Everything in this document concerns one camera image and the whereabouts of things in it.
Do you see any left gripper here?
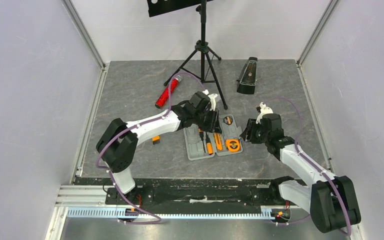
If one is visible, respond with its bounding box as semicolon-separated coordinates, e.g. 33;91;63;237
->
194;107;223;135

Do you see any orange black utility knife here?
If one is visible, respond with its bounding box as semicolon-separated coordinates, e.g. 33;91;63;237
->
213;133;223;151

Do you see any orange tape measure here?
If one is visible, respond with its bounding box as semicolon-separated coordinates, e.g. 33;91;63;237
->
225;138;241;153

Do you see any orange handled screwdriver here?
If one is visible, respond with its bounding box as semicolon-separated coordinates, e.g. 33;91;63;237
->
198;128;206;153
205;132;214;155

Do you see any grey plastic tool case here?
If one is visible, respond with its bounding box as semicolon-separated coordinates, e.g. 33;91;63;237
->
183;114;243;161

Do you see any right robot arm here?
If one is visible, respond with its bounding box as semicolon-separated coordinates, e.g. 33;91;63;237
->
240;113;362;234

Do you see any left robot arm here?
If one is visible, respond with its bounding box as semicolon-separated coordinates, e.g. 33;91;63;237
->
96;90;222;204

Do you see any black metronome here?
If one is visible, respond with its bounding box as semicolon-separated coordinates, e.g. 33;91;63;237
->
236;57;258;95

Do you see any red glitter tube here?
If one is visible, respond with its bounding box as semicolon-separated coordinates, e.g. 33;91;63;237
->
154;75;182;109

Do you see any black tripod stand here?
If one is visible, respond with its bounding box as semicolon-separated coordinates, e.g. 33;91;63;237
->
163;0;228;110

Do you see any orange hex key set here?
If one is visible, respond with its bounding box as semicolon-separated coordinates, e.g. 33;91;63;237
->
152;135;161;145

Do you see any black perforated stand plate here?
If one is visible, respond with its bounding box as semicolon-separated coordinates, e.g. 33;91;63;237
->
146;0;211;18

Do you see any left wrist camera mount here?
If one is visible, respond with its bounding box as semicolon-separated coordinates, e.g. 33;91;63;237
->
202;89;221;111

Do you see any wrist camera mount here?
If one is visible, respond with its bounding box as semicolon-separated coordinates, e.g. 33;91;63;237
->
255;102;274;124
202;89;221;111

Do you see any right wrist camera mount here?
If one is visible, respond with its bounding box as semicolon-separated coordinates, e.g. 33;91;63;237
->
255;102;274;124

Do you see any grey slotted cable duct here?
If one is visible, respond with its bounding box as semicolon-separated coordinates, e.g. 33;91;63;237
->
66;206;275;220

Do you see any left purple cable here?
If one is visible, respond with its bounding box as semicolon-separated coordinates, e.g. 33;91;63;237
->
94;71;208;225

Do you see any purple cable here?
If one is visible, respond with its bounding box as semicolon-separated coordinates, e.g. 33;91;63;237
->
264;96;353;237
94;71;208;225

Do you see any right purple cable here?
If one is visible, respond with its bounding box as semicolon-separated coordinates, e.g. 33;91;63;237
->
264;96;353;237

